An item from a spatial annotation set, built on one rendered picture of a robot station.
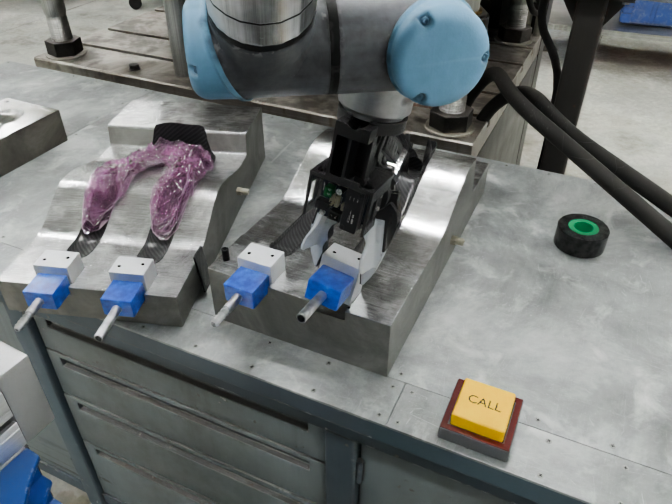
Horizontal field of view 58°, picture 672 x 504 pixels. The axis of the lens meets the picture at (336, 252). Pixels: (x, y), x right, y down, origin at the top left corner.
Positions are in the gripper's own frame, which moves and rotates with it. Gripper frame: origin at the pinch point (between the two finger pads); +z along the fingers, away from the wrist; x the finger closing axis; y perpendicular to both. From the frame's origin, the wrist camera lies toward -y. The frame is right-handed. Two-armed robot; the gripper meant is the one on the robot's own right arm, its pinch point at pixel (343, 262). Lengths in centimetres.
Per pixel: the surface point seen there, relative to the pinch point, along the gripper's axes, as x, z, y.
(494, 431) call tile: 23.2, 8.5, 6.6
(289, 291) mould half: -5.6, 6.1, 1.7
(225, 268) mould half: -15.4, 7.4, 1.1
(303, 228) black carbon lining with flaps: -11.1, 5.8, -12.8
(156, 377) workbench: -27.5, 36.8, -1.3
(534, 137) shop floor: 6, 58, -256
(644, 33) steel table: 40, 12, -368
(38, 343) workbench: -54, 44, -1
